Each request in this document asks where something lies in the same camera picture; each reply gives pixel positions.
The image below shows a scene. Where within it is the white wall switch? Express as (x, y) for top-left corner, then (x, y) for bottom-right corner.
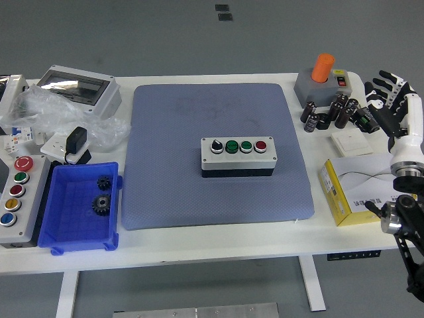
(329, 128), (374, 157)

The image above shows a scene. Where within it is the grey five-button control box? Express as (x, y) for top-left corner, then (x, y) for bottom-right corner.
(0, 154), (51, 248)

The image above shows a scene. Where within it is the black power adapter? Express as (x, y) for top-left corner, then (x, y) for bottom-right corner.
(65, 126), (88, 156)

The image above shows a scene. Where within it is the black module with green terminal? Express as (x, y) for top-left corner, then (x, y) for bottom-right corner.
(351, 106), (381, 134)

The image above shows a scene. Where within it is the white table leg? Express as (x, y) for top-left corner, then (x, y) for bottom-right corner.
(54, 270), (81, 318)
(296, 255), (327, 312)

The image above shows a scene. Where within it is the large black gear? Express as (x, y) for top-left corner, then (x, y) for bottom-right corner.
(91, 193), (113, 217)

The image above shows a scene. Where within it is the black ring core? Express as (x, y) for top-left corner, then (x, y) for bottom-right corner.
(316, 113), (332, 130)

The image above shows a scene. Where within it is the clear plastic bag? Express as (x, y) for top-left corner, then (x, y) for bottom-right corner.
(0, 83), (129, 148)

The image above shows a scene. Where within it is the orange cylinder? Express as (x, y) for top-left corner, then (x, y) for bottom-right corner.
(311, 53), (336, 84)

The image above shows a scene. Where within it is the white enclosure box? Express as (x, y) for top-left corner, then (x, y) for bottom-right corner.
(0, 74), (28, 117)

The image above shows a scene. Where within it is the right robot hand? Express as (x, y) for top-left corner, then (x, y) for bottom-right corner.
(364, 70), (424, 165)

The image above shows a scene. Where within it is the grey switch box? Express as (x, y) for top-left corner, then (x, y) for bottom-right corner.
(293, 68), (354, 107)

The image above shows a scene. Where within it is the grey enclosure with clear lid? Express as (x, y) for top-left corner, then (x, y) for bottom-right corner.
(35, 64), (122, 121)

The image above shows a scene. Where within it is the black table control panel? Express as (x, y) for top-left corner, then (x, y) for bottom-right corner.
(327, 250), (382, 262)

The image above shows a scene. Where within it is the blue plastic bin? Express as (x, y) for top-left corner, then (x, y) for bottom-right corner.
(37, 161), (124, 256)

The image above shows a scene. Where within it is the grey-blue mat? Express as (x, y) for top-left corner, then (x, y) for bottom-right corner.
(121, 82), (315, 231)

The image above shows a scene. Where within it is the white circuit breaker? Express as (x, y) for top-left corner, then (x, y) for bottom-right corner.
(3, 125), (34, 157)

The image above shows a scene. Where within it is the yellow and white cardboard box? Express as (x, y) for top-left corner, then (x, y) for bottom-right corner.
(318, 152), (417, 227)

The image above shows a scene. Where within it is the grey metal plate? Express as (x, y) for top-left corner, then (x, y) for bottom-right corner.
(112, 301), (279, 318)

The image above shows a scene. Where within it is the grey four-button control box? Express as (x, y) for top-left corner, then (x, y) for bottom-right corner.
(200, 135), (276, 179)

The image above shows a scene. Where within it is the white power socket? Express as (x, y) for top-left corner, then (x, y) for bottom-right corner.
(40, 133), (90, 164)

